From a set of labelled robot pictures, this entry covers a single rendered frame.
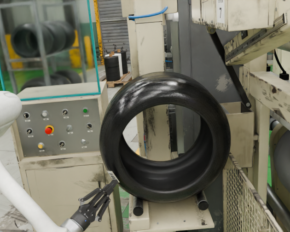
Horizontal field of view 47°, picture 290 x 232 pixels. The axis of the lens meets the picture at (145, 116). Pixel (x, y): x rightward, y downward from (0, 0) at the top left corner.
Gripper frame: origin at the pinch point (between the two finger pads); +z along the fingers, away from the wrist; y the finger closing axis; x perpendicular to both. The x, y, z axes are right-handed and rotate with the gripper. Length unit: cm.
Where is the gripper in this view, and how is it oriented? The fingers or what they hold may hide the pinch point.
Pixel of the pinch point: (110, 186)
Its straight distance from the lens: 141.4
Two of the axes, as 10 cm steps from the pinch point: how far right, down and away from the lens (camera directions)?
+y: 5.7, 7.8, 2.7
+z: 5.9, -6.1, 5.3
